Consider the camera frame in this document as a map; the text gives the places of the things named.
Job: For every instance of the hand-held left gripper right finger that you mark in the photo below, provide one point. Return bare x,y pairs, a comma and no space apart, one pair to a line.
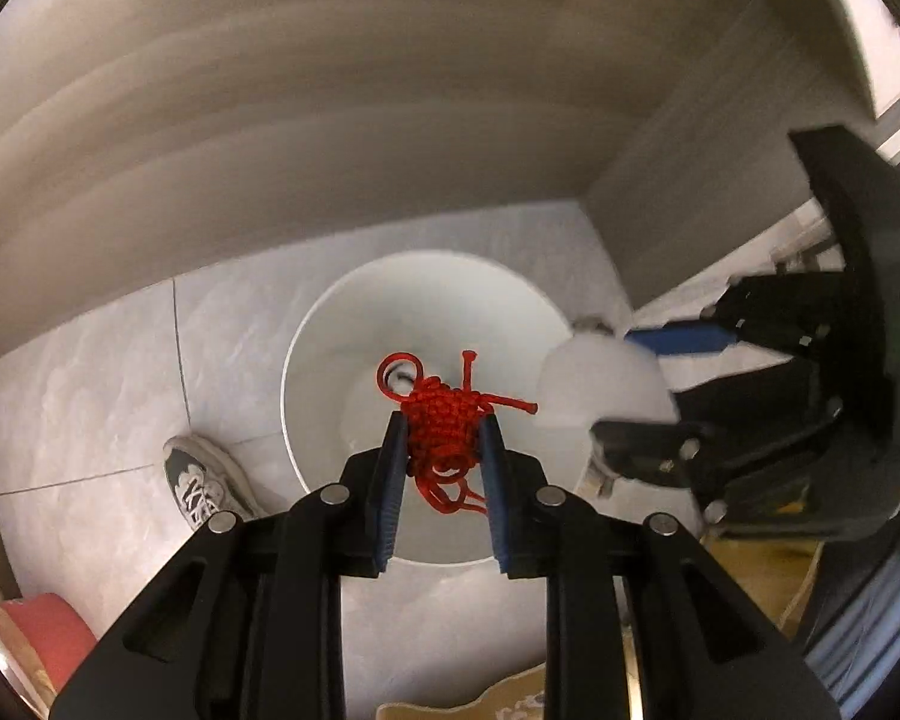
495,480

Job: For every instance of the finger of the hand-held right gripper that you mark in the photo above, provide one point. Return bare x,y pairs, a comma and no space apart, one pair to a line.
682,337
645,446

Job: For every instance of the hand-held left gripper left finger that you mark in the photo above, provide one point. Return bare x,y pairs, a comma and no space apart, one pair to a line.
390,480

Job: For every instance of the white paper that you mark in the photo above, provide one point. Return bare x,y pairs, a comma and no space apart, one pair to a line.
600,382

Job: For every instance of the white round waste bin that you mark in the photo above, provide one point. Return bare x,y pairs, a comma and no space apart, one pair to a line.
330,360

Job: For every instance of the grey white sneaker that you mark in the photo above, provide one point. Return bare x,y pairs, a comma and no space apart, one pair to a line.
195,480

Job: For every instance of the beige printed mat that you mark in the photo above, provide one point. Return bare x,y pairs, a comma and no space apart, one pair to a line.
450,701

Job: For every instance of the red cushion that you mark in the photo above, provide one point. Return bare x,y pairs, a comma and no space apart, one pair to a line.
45,630

